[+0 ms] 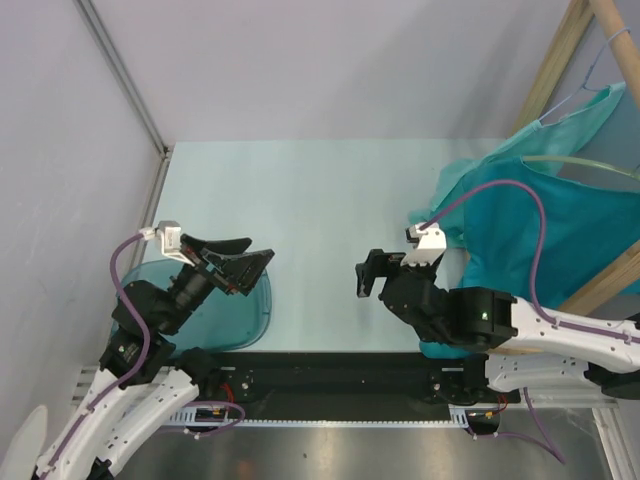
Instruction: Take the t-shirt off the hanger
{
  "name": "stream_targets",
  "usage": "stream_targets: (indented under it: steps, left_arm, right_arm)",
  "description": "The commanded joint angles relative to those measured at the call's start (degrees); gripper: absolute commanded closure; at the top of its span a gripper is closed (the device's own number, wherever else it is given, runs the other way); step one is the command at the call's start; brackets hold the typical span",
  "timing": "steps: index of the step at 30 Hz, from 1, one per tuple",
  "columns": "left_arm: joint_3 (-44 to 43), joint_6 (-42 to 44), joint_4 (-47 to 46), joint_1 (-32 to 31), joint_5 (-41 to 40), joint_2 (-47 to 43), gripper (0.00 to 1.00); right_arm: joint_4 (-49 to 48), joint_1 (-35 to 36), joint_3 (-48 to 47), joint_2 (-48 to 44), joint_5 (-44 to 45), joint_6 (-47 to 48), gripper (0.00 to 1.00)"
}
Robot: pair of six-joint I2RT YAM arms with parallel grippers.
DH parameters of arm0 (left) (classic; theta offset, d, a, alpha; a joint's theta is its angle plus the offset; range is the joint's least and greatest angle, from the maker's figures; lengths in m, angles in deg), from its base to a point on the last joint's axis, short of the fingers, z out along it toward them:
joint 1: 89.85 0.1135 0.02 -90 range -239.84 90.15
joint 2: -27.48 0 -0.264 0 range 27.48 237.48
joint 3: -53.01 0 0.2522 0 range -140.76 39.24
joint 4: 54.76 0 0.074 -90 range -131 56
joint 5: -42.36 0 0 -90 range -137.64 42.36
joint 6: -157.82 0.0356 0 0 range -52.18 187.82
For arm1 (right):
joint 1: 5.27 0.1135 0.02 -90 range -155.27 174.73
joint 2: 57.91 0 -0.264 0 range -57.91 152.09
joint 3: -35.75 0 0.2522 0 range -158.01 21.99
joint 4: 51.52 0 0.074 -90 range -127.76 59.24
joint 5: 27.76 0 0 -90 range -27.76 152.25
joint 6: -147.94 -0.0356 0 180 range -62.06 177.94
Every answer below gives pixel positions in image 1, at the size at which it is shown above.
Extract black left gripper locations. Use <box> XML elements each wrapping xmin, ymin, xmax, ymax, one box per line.
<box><xmin>160</xmin><ymin>232</ymin><xmax>275</xmax><ymax>333</ymax></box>

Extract blue mesh t shirt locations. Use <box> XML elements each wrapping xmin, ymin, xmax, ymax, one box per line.
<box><xmin>417</xmin><ymin>155</ymin><xmax>640</xmax><ymax>361</ymax></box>

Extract mint green t shirt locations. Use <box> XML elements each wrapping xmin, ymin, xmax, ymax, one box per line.
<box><xmin>408</xmin><ymin>82</ymin><xmax>626</xmax><ymax>224</ymax></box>

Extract translucent green plastic hanger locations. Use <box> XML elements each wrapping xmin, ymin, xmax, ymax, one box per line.
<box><xmin>522</xmin><ymin>155</ymin><xmax>639</xmax><ymax>181</ymax></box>

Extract light blue wire hanger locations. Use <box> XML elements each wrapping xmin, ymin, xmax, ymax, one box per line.
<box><xmin>538</xmin><ymin>27</ymin><xmax>631</xmax><ymax>123</ymax></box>

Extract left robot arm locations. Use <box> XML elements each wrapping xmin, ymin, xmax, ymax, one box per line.
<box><xmin>32</xmin><ymin>223</ymin><xmax>275</xmax><ymax>479</ymax></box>

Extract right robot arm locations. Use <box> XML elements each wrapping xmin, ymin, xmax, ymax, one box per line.
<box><xmin>355</xmin><ymin>247</ymin><xmax>639</xmax><ymax>401</ymax></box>

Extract teal transparent plastic bin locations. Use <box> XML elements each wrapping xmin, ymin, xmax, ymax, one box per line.
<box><xmin>117</xmin><ymin>259</ymin><xmax>272</xmax><ymax>358</ymax></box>

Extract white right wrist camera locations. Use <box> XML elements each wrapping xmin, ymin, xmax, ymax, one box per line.
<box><xmin>401</xmin><ymin>222</ymin><xmax>447</xmax><ymax>267</ymax></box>

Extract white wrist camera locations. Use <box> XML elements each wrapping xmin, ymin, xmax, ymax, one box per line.
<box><xmin>138</xmin><ymin>220</ymin><xmax>194</xmax><ymax>266</ymax></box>
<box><xmin>401</xmin><ymin>222</ymin><xmax>447</xmax><ymax>267</ymax></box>

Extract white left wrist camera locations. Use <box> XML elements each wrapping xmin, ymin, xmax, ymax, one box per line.
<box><xmin>138</xmin><ymin>220</ymin><xmax>194</xmax><ymax>266</ymax></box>

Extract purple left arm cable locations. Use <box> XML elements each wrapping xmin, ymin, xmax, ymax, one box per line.
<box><xmin>108</xmin><ymin>232</ymin><xmax>151</xmax><ymax>391</ymax></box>

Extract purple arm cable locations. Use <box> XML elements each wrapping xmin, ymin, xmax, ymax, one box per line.
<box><xmin>423</xmin><ymin>180</ymin><xmax>640</xmax><ymax>346</ymax></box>
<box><xmin>108</xmin><ymin>232</ymin><xmax>151</xmax><ymax>391</ymax></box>

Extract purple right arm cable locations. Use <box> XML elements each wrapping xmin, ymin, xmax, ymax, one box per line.
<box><xmin>423</xmin><ymin>180</ymin><xmax>640</xmax><ymax>346</ymax></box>

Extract white cable duct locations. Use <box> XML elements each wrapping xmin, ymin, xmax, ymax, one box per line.
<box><xmin>162</xmin><ymin>406</ymin><xmax>469</xmax><ymax>431</ymax></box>

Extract wooden clothes rack frame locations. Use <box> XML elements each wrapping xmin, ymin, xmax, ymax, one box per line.
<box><xmin>479</xmin><ymin>0</ymin><xmax>640</xmax><ymax>359</ymax></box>

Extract aluminium frame post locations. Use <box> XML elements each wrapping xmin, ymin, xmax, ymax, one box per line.
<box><xmin>74</xmin><ymin>0</ymin><xmax>174</xmax><ymax>156</ymax></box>

